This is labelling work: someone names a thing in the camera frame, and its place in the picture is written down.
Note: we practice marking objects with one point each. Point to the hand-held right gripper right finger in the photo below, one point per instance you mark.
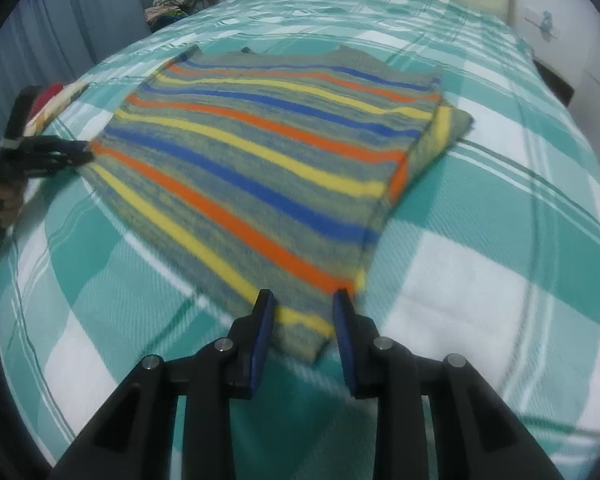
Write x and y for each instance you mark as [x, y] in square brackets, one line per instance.
[345, 345]

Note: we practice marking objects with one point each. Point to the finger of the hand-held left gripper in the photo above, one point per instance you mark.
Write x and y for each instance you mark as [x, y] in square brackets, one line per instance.
[55, 146]
[40, 166]

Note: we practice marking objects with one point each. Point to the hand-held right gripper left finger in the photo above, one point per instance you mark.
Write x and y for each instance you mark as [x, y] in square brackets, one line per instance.
[260, 345]

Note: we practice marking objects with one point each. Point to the striped knit sweater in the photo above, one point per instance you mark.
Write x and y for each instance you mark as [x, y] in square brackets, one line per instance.
[260, 160]

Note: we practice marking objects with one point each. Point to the person's left hand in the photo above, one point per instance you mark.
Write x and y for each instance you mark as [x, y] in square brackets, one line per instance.
[7, 205]

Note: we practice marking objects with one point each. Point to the blue curtain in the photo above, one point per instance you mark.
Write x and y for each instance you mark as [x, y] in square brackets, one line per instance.
[80, 10]

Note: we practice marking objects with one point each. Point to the dark wooden nightstand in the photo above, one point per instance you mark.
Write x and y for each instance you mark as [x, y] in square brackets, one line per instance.
[555, 82]

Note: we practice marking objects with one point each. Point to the blue plug adapter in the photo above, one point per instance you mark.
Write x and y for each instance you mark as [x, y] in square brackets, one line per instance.
[547, 22]

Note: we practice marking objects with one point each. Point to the white wall socket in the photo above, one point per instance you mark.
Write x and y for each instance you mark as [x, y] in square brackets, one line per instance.
[530, 20]

